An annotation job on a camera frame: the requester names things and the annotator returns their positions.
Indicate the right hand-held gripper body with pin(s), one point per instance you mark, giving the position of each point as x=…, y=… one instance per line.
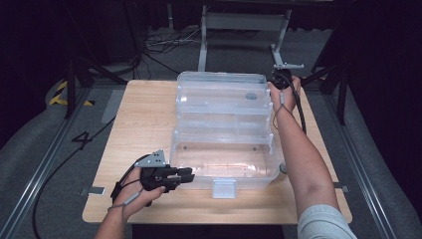
x=278, y=79

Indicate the grey metal table bracket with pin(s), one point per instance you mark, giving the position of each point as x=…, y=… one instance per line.
x=341, y=187
x=94, y=191

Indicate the grey metal floor rail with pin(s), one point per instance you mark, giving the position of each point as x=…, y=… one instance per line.
x=361, y=166
x=40, y=172

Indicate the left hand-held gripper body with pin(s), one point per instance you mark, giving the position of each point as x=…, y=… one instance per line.
x=156, y=176

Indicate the person's left hand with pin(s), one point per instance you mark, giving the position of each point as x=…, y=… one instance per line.
x=132, y=199

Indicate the person's right hand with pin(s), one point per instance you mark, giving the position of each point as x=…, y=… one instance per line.
x=285, y=99

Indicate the white metal stand frame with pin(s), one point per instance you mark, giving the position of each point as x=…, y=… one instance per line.
x=242, y=21

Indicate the clear plastic storage box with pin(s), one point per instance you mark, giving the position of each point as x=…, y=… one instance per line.
x=225, y=109

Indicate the grey shirt sleeve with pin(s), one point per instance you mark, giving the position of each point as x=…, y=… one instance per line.
x=325, y=222

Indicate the black metal stand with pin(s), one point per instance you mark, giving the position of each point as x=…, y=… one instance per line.
x=70, y=89
x=341, y=96

